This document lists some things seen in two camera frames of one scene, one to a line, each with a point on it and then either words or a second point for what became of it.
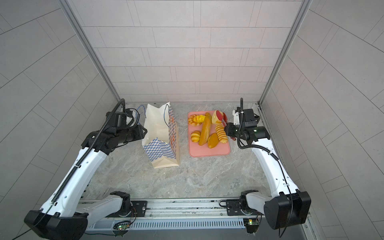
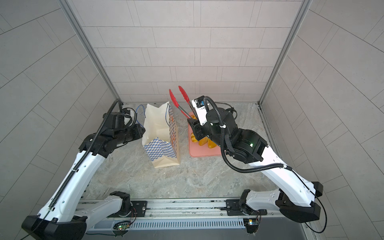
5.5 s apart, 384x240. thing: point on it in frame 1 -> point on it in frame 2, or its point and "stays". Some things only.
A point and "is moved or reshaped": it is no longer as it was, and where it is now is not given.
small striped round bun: (195, 136) stays
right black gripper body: (235, 130) -> (201, 130)
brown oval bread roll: (212, 140) stays
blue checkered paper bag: (160, 139) stays
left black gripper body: (130, 134) stays
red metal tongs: (222, 117) is moved or reshaped
